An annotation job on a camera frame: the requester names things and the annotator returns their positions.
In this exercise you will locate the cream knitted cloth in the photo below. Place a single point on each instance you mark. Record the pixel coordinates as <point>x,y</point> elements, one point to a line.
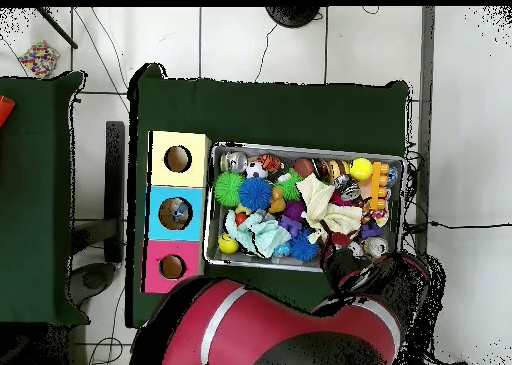
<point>324,205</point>

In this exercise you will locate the crushed clear plastic bottle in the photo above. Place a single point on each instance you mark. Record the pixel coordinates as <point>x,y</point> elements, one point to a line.
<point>179,214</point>

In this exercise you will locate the red robot arm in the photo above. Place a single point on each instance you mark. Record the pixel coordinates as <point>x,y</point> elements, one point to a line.
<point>272,333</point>

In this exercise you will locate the clear mesh bin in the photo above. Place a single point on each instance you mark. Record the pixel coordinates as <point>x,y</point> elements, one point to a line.
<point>320,147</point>

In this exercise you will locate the wooden box with three holes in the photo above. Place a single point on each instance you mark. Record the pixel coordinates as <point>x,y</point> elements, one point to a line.
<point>192,253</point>

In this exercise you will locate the crushed silver can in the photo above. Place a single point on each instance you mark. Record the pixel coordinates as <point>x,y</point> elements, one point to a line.
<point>377,247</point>

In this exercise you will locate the small blue spiky ball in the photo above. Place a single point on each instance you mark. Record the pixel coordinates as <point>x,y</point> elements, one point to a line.
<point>304,245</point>

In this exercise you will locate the orange toy brick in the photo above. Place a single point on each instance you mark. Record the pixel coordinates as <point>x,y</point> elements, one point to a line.
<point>379,181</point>

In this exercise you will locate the yellow tennis ball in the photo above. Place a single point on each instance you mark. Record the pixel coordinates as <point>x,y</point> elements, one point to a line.
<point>361,169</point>

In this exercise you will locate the green furry googly-eyed toy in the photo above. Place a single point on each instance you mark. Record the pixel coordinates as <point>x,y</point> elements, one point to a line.
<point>288,185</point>

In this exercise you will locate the mint green cloth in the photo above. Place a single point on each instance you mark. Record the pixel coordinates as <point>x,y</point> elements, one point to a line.
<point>258,233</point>

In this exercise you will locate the large blue spiky ball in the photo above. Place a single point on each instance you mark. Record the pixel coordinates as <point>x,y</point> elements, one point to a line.
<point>255,193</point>

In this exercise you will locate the small soccer ball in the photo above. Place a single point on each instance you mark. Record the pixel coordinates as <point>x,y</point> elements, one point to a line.
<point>256,170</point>

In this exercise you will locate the yellow smiley ball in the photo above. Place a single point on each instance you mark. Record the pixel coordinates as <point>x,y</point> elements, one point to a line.
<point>228,243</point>

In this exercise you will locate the green spiky ball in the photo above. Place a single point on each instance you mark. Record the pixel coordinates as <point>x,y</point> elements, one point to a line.
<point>230,189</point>

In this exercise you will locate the grey metal strip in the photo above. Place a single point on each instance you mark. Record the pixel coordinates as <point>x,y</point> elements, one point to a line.
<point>428,101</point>

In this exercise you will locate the black round base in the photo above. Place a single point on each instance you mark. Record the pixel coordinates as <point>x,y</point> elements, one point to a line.
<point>292,15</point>

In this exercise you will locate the dark green side table cloth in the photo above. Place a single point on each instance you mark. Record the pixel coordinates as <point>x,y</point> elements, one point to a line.
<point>40,181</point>

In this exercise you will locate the colourful patterned packet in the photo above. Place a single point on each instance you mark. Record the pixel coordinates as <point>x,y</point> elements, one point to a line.
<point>38,58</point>

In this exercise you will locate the black rod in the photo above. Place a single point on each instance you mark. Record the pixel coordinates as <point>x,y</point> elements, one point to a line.
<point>58,29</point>

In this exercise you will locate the small red object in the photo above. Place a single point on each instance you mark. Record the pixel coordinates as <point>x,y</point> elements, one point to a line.
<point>4,109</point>

